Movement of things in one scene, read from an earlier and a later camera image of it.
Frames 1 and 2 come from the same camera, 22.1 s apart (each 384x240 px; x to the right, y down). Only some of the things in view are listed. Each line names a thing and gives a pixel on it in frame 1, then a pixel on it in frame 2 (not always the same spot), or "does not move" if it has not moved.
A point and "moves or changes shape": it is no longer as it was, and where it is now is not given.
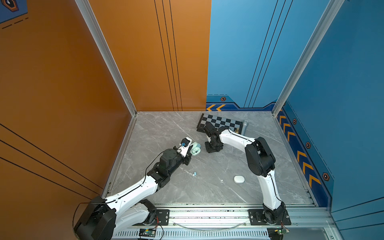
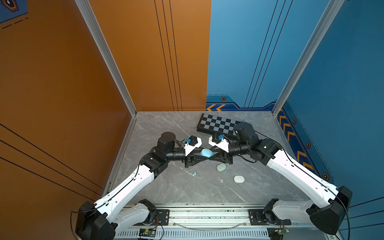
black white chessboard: [219, 122] does not move
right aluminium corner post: [333, 9] does not move
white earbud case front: [239, 179] does not move
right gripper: [209, 150] to [220, 157]
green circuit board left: [147, 232] does not move
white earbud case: [196, 149] moves or changes shape
